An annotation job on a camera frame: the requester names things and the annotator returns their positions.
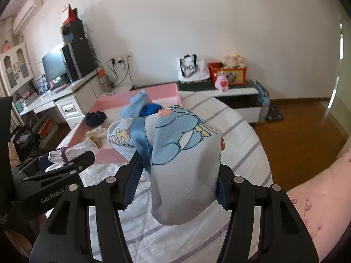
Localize black and white tv stand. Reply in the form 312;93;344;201
132;79;262;124

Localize orange capped bottle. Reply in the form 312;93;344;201
98;67;109;92

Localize white glass door cabinet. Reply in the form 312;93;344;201
0;42;35;97

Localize blue and white carton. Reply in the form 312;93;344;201
34;75;48;94

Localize black computer tower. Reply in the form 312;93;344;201
61;37;96;82

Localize white air conditioner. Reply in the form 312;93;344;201
12;0;44;33

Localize cotton swab bag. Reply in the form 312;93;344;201
84;127;108;146

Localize white tote bag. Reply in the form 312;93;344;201
178;54;210;82

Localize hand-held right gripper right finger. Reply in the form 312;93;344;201
215;164;320;263

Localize orange box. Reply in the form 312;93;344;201
38;119;58;137

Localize clear plastic packet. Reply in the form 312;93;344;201
48;139;100;165

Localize white desk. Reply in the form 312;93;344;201
15;68;103;116

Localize blue cartoon print cloth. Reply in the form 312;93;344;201
107;105;224;225

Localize black computer monitor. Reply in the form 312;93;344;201
42;43;69;84

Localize black box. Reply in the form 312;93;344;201
61;19;86;43

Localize black power cable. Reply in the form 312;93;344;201
106;57;138;88

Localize black keyboard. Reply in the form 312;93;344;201
51;81;72;91

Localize pink shallow tray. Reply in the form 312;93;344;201
64;83;182;165

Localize white low shelf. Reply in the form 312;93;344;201
99;84;136;99

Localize blue crocheted piece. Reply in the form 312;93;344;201
140;103;165;118

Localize beige plush toy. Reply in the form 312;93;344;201
222;54;246;69

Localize pink floral cushion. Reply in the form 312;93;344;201
285;151;351;262

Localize pink plush toy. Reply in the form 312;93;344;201
215;71;230;92

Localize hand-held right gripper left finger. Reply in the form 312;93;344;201
29;149;146;263

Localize light blue sock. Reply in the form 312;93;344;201
121;90;151;119

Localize white wall socket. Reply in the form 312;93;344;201
110;51;134;65

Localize beige curtain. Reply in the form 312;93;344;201
0;19;17;98

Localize stack of books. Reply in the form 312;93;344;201
14;93;39;110

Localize red toy box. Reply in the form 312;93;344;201
208;62;249;86

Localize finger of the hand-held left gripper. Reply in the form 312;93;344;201
15;151;96;183

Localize red and white carton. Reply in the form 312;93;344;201
61;4;81;25

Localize black office chair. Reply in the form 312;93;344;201
10;124;41;167

